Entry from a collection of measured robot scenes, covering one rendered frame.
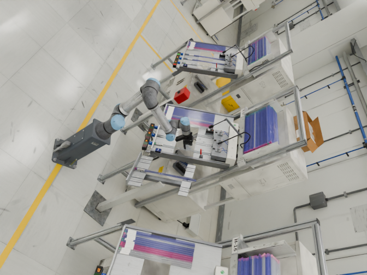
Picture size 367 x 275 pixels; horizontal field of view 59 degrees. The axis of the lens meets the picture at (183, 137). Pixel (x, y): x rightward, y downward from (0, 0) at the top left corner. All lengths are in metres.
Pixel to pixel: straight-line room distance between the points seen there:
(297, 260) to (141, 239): 1.03
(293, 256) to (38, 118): 2.39
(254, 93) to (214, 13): 3.36
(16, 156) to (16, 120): 0.34
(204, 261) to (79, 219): 1.27
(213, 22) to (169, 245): 5.60
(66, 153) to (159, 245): 1.23
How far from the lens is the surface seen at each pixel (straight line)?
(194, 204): 3.36
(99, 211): 3.23
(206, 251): 2.38
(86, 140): 2.80
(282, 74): 3.97
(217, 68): 4.04
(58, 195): 3.04
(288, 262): 2.27
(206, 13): 7.17
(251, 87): 4.05
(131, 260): 2.31
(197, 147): 2.96
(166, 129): 2.55
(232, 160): 2.83
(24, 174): 2.95
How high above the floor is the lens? 2.49
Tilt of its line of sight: 32 degrees down
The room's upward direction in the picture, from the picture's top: 64 degrees clockwise
